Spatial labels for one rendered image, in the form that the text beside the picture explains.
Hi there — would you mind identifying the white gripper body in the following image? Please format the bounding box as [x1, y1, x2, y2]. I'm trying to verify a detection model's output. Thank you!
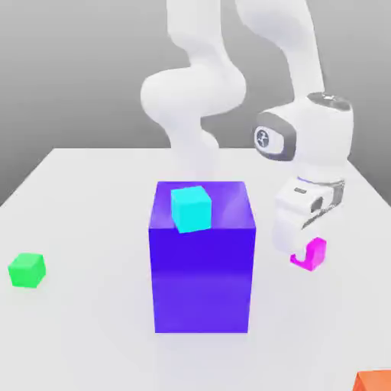
[271, 203, 333, 255]

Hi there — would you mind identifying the small magenta cube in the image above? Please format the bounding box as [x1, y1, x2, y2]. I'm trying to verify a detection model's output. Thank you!
[289, 237, 328, 272]

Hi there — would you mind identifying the small cyan cube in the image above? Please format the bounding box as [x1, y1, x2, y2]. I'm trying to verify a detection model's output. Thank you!
[170, 185, 213, 234]

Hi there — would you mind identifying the small green cube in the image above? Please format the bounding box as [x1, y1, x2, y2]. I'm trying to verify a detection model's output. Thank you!
[7, 252, 47, 289]

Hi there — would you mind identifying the large blue box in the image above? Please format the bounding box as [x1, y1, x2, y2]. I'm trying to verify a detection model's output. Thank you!
[148, 180, 257, 334]

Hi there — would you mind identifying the large orange box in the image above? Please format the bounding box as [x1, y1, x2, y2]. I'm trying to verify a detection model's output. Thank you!
[352, 369, 391, 391]

